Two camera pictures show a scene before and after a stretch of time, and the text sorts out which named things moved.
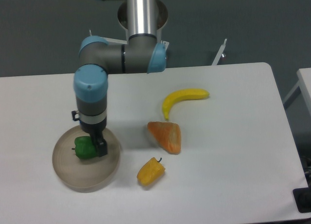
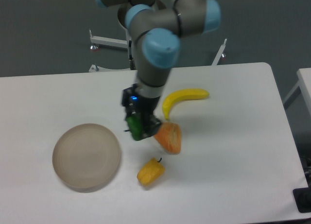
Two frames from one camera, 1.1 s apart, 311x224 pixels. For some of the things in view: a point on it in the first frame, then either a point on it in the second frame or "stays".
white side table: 304,75 stays
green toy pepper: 85,147 → 135,125
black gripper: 96,130 → 135,104
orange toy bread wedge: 168,134 stays
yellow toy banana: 175,96 stays
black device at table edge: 302,196 stays
